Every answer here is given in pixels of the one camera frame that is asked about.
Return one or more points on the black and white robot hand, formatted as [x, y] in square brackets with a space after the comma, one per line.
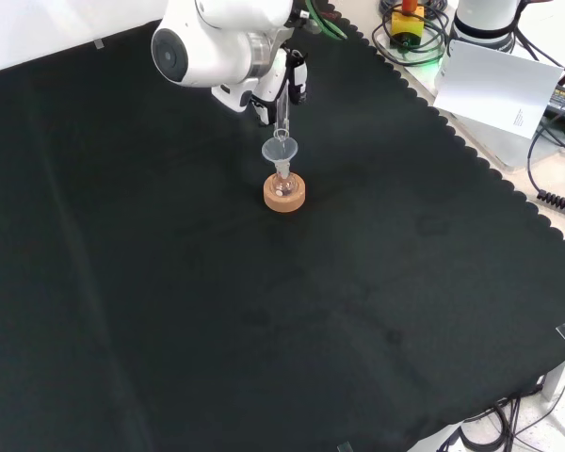
[268, 89]

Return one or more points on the clear graduated cylinder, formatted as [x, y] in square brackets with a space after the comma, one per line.
[283, 113]

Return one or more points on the clear round-bottom flask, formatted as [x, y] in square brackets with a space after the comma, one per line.
[282, 186]

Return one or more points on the clear plastic funnel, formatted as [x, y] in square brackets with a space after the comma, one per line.
[279, 151]

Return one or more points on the yellow stop button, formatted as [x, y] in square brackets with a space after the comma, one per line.
[407, 26]

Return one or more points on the black bench cloth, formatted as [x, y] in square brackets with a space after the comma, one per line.
[216, 306]

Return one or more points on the pale board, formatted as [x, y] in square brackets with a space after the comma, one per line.
[492, 85]

